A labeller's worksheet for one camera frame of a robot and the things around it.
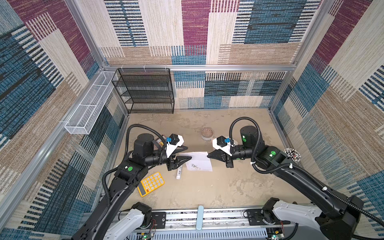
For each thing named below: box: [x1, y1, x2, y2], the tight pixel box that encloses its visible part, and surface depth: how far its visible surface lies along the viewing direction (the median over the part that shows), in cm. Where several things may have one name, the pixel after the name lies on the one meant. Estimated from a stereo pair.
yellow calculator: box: [137, 172, 165, 197], surface depth 85 cm
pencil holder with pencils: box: [283, 147, 301, 163], surface depth 77 cm
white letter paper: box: [179, 151, 213, 172], surface depth 70 cm
